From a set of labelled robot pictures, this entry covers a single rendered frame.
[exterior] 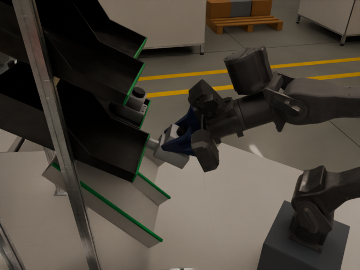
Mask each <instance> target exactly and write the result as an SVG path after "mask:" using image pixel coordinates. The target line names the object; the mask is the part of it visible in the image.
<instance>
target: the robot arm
mask: <svg viewBox="0 0 360 270"><path fill-rule="evenodd" d="M224 63H225V65H226V68H227V71H228V74H229V77H230V80H231V82H232V85H233V87H234V90H235V92H237V94H238V95H247V96H244V97H241V98H239V99H235V100H233V99H232V97H231V96H230V97H225V98H222V97H220V96H219V95H218V93H217V92H216V91H215V90H214V89H213V88H212V87H211V86H210V85H209V84H208V83H207V82H205V81H204V80H203V79H201V80H200V81H199V82H197V83H196V84H195V85H194V86H193V87H192V88H191V89H190V90H189V97H188V102H189V103H190V107H189V110H188V112H187V114H186V115H185V116H183V117H182V118H181V119H179V120H178V121H177V122H176V123H174V124H175V125H178V126H186V127H187V128H188V130H187V131H186V133H185V134H184V135H182V136H180V137H178V138H175V139H173V140H171V141H169V142H167V143H165V144H163V145H161V148H162V150H163V151H167V152H174V153H181V154H186V155H191V156H195V157H196V158H197V160H198V161H199V163H200V165H201V167H202V169H203V171H204V172H205V173H206V172H209V171H212V170H216V169H217V167H218V165H219V161H220V160H219V150H218V149H217V147H216V145H215V143H216V144H220V143H222V142H221V138H223V137H226V136H229V135H232V134H235V133H236V134H237V136H238V137H242V136H244V134H243V131H245V130H248V129H251V128H255V127H258V126H261V125H264V124H267V123H270V122H274V123H275V126H276V127H275V128H276V129H277V131H278V132H281V131H282V129H283V127H284V125H285V123H286V122H287V123H289V124H292V125H308V124H319V123H322V122H325V121H328V120H332V119H335V118H360V86H340V85H336V84H333V83H331V82H327V81H324V80H318V79H311V78H294V77H291V76H288V75H286V74H283V73H281V72H277V71H275V72H274V73H273V74H272V70H271V67H270V64H269V61H268V56H267V50H266V47H264V46H263V47H259V48H257V47H252V48H249V47H247V48H244V49H241V50H239V51H236V52H234V53H232V54H230V55H228V56H227V57H225V58H224ZM280 88H282V89H283V90H284V92H283V94H282V93H279V90H280ZM213 139H214V140H213ZM214 141H215V143H214ZM356 198H360V167H357V168H353V169H349V170H346V171H343V172H331V171H326V168H325V166H324V165H322V166H318V167H316V168H314V169H310V170H304V172H303V174H301V175H300V176H299V177H298V179H297V182H296V186H295V189H294V193H293V196H292V200H291V205H292V207H293V209H294V214H293V215H292V219H291V223H290V225H289V230H290V233H289V236H288V238H289V239H290V240H292V241H294V242H296V243H298V244H301V245H303V246H305V247H307V248H309V249H311V250H314V251H316V252H319V253H321V252H322V250H323V247H324V244H325V240H326V237H327V235H328V233H329V232H330V231H331V230H332V229H333V220H334V212H335V210H336V209H337V208H338V207H340V206H341V205H342V204H343V203H345V202H346V201H348V200H352V199H356Z"/></svg>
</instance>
